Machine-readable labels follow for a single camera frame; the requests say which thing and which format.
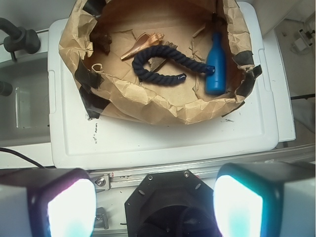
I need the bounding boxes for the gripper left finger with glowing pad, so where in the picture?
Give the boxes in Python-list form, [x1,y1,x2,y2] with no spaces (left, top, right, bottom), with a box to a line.
[0,168,97,237]

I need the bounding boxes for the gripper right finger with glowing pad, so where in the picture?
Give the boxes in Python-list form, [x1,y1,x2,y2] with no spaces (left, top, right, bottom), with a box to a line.
[213,161,316,237]

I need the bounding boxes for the dark brown rock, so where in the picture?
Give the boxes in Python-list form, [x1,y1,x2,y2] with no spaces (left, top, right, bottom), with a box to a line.
[89,31,112,54]

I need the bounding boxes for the white plastic container lid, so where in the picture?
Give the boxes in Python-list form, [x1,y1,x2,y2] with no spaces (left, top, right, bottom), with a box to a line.
[48,1,279,170]

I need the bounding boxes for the clear plastic bin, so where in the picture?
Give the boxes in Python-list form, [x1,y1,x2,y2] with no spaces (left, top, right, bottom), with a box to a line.
[0,58,50,147]

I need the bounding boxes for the blue plastic bottle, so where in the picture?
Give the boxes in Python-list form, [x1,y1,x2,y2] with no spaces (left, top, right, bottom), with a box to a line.
[205,32,226,95]

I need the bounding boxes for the white connector parts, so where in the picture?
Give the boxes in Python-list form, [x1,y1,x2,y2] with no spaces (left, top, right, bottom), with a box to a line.
[292,29,316,53]

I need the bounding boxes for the brown paper bag bin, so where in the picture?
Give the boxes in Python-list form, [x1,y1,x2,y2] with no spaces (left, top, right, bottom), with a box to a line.
[59,0,262,125]

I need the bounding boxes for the grey clamp fixture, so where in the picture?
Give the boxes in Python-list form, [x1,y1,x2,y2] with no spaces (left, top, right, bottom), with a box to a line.
[0,18,41,62]

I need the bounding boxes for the tan conch seashell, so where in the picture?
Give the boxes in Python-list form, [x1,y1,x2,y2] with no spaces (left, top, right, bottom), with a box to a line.
[120,33,164,60]

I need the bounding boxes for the aluminium extrusion rail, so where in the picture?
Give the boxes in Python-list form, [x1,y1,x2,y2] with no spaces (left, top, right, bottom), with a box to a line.
[88,143,316,192]

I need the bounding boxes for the black cable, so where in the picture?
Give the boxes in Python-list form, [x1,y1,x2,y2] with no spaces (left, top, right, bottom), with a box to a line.
[0,147,50,169]

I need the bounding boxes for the black octagonal mount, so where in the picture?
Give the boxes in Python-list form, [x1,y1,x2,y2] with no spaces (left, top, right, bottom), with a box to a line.
[124,170,222,237]

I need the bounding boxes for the dark navy rope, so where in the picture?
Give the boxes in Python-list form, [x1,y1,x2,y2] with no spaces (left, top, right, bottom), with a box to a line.
[131,47,216,85]

